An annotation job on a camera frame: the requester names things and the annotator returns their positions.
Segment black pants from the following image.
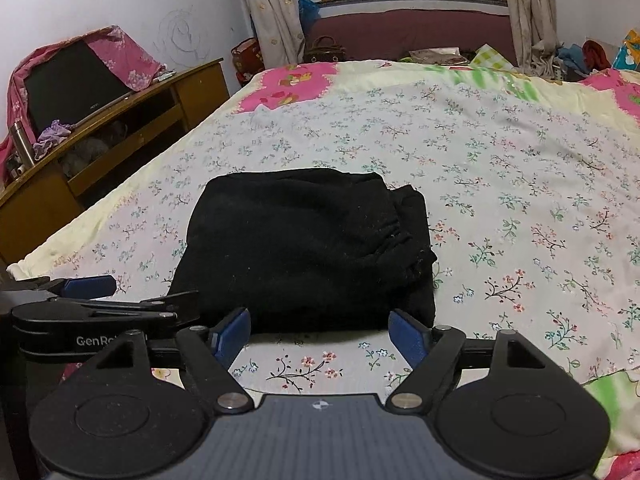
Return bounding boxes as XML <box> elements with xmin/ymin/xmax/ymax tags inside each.
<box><xmin>170</xmin><ymin>169</ymin><xmax>436</xmax><ymax>334</ymax></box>

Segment floral bed quilt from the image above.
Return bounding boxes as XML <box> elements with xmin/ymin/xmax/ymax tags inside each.
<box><xmin>6</xmin><ymin>58</ymin><xmax>640</xmax><ymax>480</ymax></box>

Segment wooden tv cabinet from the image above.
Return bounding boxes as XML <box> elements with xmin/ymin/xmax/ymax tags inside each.
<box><xmin>1</xmin><ymin>60</ymin><xmax>229</xmax><ymax>266</ymax></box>

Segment purple crumpled cloth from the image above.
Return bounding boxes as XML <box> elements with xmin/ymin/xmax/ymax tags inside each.
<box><xmin>32</xmin><ymin>119</ymin><xmax>74</xmax><ymax>160</ymax></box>

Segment steel thermos bottle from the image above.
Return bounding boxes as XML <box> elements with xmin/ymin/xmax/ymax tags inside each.
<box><xmin>10</xmin><ymin>120</ymin><xmax>35</xmax><ymax>168</ymax></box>

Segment black television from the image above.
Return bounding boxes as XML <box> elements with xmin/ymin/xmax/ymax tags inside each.
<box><xmin>25</xmin><ymin>41</ymin><xmax>129</xmax><ymax>138</ymax></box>

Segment pink floral cloth cover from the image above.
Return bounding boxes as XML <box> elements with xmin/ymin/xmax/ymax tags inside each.
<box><xmin>6</xmin><ymin>25</ymin><xmax>166</xmax><ymax>160</ymax></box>

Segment red gift bag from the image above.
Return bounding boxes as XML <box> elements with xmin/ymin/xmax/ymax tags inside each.
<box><xmin>231</xmin><ymin>38</ymin><xmax>265</xmax><ymax>87</ymax></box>

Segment brown handbag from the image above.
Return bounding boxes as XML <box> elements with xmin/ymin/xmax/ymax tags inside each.
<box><xmin>303</xmin><ymin>36</ymin><xmax>346</xmax><ymax>63</ymax></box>

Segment green checked cloth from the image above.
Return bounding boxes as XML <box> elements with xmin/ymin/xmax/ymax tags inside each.
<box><xmin>470</xmin><ymin>44</ymin><xmax>515</xmax><ymax>72</ymax></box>

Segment blue plastic bag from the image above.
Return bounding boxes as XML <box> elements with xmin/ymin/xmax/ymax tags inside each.
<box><xmin>297</xmin><ymin>0</ymin><xmax>320</xmax><ymax>35</ymax></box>

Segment pile of clothes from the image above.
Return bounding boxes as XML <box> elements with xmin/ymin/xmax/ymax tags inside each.
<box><xmin>556</xmin><ymin>39</ymin><xmax>612</xmax><ymax>82</ymax></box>

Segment left beige curtain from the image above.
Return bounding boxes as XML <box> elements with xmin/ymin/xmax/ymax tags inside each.
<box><xmin>245</xmin><ymin>0</ymin><xmax>305</xmax><ymax>68</ymax></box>

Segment beige curtain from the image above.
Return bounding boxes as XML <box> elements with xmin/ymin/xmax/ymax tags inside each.
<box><xmin>506</xmin><ymin>0</ymin><xmax>559</xmax><ymax>78</ymax></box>
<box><xmin>245</xmin><ymin>0</ymin><xmax>305</xmax><ymax>68</ymax></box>

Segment colourful cartoon bag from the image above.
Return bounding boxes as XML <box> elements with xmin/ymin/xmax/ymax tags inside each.
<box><xmin>612</xmin><ymin>29</ymin><xmax>640</xmax><ymax>72</ymax></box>

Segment right beige curtain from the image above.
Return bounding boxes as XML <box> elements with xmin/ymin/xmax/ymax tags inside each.
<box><xmin>506</xmin><ymin>0</ymin><xmax>559</xmax><ymax>78</ymax></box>

